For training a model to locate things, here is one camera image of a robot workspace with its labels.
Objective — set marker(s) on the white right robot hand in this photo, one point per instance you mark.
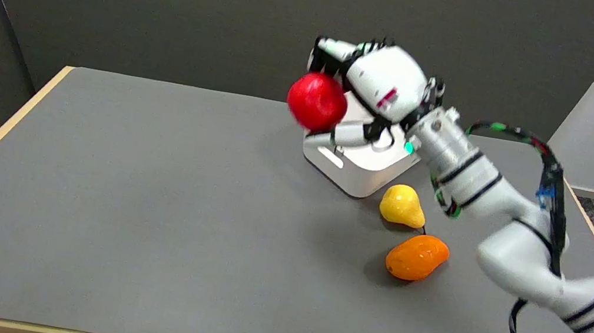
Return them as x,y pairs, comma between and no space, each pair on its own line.
385,82

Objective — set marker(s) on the red apple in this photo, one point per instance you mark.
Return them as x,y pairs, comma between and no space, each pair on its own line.
317,102

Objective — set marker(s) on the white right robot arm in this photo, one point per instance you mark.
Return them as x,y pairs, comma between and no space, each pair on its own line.
508,224

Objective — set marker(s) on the white plastic box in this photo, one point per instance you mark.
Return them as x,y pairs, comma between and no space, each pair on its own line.
360,161

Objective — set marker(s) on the yellow pear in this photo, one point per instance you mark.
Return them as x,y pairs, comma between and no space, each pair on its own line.
402,206

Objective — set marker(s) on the orange mango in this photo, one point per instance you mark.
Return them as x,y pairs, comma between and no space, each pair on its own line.
416,257

